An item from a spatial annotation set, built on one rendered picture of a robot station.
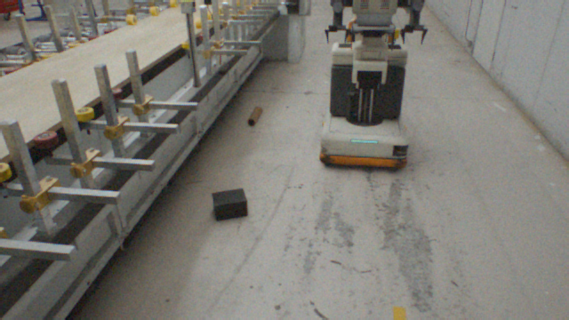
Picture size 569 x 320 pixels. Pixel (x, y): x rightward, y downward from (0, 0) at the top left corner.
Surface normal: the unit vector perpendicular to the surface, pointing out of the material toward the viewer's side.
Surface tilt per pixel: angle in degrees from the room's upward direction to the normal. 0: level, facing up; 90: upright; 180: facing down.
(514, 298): 0
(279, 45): 90
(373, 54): 98
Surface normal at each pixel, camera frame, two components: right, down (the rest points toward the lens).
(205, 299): -0.01, -0.88
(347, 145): -0.15, 0.47
